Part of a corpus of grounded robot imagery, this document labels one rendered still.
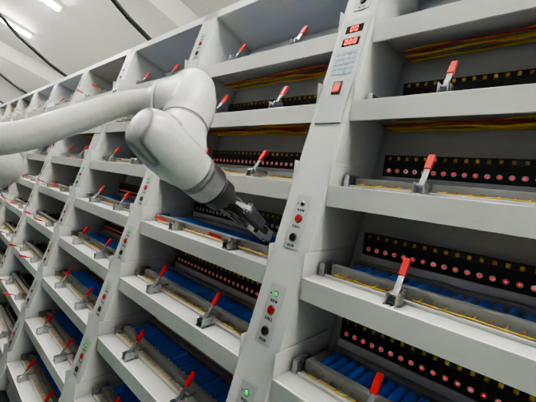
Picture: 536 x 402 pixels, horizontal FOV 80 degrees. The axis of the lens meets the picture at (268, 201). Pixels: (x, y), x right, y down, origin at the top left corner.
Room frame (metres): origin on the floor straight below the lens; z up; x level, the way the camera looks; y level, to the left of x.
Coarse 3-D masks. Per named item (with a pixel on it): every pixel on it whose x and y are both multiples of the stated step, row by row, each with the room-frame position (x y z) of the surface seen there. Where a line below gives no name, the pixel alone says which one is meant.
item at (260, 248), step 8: (160, 216) 1.15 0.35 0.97; (168, 216) 1.15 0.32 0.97; (184, 224) 1.05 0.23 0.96; (192, 224) 1.03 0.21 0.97; (200, 232) 0.99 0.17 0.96; (208, 232) 0.97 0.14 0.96; (216, 232) 0.94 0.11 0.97; (240, 240) 0.87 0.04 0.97; (248, 240) 0.87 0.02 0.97; (248, 248) 0.83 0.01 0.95; (256, 248) 0.83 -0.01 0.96; (264, 248) 0.81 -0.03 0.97
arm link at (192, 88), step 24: (192, 72) 0.66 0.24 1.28; (120, 96) 0.66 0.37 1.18; (144, 96) 0.66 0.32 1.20; (168, 96) 0.62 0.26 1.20; (192, 96) 0.62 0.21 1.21; (24, 120) 0.63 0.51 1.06; (48, 120) 0.63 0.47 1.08; (72, 120) 0.64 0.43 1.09; (96, 120) 0.66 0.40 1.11; (0, 144) 0.62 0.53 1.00; (24, 144) 0.63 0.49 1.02; (48, 144) 0.66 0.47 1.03
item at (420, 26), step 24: (480, 0) 0.53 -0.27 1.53; (504, 0) 0.50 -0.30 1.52; (528, 0) 0.48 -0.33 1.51; (384, 24) 0.65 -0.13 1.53; (408, 24) 0.62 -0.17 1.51; (432, 24) 0.59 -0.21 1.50; (456, 24) 0.56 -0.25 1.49; (480, 24) 0.60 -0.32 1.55; (504, 24) 0.59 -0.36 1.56; (528, 24) 0.58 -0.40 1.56; (408, 48) 0.74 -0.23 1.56; (432, 48) 0.68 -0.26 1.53; (456, 48) 0.66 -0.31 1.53; (480, 48) 0.66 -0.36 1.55
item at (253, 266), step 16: (144, 208) 1.14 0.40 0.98; (160, 208) 1.18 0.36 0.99; (176, 208) 1.23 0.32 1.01; (144, 224) 1.12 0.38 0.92; (160, 224) 1.11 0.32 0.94; (160, 240) 1.05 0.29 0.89; (176, 240) 0.99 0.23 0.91; (192, 240) 0.93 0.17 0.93; (208, 240) 0.93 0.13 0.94; (208, 256) 0.88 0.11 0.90; (224, 256) 0.83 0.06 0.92; (240, 256) 0.79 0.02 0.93; (256, 256) 0.80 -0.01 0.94; (240, 272) 0.79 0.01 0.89; (256, 272) 0.76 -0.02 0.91
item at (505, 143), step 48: (528, 48) 0.63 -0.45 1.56; (240, 96) 1.26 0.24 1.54; (288, 96) 1.08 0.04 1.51; (240, 144) 1.19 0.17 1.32; (288, 144) 1.03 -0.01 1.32; (384, 144) 0.81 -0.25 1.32; (432, 144) 0.73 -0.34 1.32; (480, 144) 0.66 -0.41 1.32; (528, 144) 0.61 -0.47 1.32; (240, 192) 1.14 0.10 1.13; (432, 240) 0.70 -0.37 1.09; (480, 240) 0.64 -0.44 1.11; (528, 240) 0.59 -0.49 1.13; (336, 336) 0.81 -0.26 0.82
